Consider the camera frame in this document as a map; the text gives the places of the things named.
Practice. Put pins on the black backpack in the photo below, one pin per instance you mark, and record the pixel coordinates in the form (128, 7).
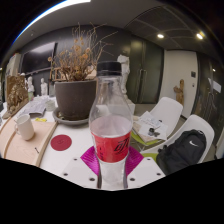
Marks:
(181, 151)

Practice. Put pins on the brown relief sculpture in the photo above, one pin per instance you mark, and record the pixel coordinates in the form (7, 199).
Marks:
(16, 95)

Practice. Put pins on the white mug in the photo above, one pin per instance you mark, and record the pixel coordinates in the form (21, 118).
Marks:
(25, 128)

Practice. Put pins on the small white cup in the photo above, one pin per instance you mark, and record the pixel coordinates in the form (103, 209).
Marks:
(50, 106)

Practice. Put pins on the wooden easel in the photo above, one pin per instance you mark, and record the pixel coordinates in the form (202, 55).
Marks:
(55, 74)

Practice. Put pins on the clear red-labelled drink bottle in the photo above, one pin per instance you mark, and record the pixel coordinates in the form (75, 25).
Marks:
(110, 140)

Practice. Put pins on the wooden figure sculpture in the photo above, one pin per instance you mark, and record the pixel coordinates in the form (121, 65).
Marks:
(179, 91)

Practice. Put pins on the white torso statue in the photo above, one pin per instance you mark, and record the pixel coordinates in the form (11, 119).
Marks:
(124, 71)

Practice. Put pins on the stack of papers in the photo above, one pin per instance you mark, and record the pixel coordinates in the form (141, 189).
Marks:
(150, 125)

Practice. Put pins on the dried plant in grey pot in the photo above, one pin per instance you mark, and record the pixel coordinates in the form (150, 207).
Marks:
(75, 100)

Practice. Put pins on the white plaster bust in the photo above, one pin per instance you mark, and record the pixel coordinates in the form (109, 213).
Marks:
(44, 87)
(30, 85)

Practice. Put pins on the printed newspaper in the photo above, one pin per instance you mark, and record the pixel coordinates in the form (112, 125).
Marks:
(31, 108)

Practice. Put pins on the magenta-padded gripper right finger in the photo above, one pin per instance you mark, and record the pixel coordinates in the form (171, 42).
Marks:
(146, 171)

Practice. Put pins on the flat round red coaster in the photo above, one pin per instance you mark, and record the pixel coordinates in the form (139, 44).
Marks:
(61, 142)

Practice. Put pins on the light wooden board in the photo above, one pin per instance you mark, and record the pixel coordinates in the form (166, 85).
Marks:
(5, 133)
(30, 146)

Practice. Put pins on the round ceiling light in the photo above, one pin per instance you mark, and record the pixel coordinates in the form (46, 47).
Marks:
(160, 35)
(200, 35)

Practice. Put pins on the black wall screen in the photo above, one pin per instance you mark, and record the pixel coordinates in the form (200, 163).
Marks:
(36, 58)

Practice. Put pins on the white chair with papers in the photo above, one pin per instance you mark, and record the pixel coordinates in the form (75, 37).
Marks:
(168, 110)

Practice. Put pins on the cardboard box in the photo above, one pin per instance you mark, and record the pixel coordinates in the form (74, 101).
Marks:
(91, 73)

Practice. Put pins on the white chair with backpack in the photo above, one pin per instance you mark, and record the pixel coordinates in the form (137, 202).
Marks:
(200, 122)

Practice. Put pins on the grey plant saucer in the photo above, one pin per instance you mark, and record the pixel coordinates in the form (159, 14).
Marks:
(68, 121)

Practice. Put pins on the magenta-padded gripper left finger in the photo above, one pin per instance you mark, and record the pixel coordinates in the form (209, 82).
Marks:
(78, 171)

